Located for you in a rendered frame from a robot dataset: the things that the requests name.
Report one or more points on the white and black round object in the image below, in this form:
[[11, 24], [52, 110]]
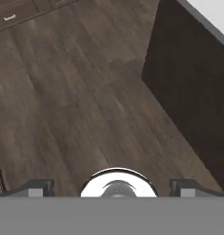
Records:
[[95, 187]]

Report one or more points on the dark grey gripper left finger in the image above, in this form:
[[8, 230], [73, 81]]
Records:
[[40, 187]]

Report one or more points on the dark brown cupboard run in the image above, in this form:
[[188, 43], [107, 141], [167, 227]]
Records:
[[16, 13]]

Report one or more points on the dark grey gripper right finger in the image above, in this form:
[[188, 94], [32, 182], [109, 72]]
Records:
[[184, 187]]

